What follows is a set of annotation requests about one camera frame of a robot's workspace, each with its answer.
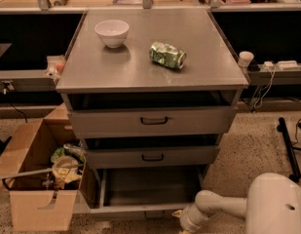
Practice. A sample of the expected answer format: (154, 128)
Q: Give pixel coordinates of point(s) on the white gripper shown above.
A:
(185, 218)

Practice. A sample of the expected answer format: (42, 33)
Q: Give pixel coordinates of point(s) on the grey bottom drawer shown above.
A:
(149, 192)

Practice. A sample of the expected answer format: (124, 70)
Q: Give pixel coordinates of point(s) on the grey drawer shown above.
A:
(152, 157)
(152, 122)
(149, 192)

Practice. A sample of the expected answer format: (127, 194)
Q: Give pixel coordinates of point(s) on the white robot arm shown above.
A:
(272, 206)

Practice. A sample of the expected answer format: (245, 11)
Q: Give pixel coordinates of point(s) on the grey middle drawer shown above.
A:
(152, 157)

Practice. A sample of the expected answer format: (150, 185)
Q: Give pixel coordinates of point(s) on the grey top drawer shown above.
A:
(152, 122)

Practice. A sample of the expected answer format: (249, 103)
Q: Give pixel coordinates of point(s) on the grey metal drawer cabinet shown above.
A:
(149, 88)

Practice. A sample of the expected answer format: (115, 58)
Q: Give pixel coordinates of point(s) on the black stand leg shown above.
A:
(282, 128)

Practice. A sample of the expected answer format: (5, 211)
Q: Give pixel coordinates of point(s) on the crumpled paper cup trash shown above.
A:
(65, 169)

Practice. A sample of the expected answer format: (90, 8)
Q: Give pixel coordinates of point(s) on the grey rod in box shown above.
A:
(30, 173)

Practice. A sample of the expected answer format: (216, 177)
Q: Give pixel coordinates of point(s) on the open cardboard box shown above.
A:
(36, 208)

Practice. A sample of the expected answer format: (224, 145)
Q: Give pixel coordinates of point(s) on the crushed green soda can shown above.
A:
(167, 55)

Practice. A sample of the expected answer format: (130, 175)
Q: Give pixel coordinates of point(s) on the white round-top bottle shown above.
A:
(245, 58)

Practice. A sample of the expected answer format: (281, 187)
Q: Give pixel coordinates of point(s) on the white power strip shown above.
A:
(288, 65)

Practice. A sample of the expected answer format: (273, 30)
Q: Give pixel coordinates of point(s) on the clear packet with red item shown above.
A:
(55, 65)

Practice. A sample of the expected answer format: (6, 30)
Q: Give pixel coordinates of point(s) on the white ceramic bowl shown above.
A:
(112, 33)

